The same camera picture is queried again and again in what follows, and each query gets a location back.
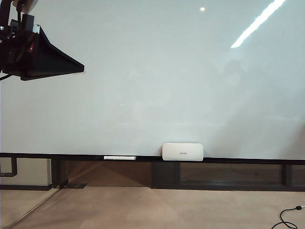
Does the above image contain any black floor cable with plug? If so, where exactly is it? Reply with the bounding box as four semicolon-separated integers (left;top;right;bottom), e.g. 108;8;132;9
279;204;305;229

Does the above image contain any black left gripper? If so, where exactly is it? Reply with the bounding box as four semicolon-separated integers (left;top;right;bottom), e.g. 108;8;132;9
0;25;85;81

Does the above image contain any white glass whiteboard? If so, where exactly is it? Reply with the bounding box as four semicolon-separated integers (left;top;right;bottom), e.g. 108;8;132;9
0;0;305;165

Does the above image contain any black whiteboard pen tray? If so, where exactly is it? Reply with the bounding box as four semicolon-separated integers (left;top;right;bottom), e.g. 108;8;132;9
53;154;239;165

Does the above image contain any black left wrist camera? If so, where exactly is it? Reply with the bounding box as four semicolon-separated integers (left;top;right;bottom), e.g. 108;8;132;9
9;13;41;34

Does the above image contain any white marker with black caps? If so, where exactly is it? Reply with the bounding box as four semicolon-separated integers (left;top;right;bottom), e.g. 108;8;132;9
96;155;161;161

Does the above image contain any white rectangular board eraser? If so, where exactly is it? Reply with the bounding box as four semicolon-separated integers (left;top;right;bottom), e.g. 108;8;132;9
162;142;205;162

